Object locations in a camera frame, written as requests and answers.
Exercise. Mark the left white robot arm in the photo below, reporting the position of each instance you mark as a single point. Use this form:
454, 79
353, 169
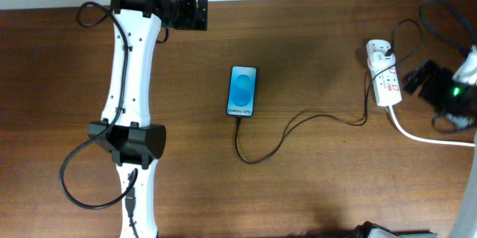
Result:
136, 145

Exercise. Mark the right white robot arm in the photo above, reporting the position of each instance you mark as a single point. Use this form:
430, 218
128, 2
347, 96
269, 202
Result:
461, 112

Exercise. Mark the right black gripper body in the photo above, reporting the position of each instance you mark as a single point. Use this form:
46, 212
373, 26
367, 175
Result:
425, 84

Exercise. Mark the blue Galaxy smartphone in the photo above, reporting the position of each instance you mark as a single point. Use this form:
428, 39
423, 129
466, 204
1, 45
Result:
242, 91

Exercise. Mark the white USB charger plug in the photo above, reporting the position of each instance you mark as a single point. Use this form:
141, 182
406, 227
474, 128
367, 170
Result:
378, 60

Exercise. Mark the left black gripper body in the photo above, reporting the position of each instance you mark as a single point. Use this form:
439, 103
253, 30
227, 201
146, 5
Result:
185, 17

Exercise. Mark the white power strip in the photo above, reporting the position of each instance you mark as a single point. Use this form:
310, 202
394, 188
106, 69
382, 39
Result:
385, 81

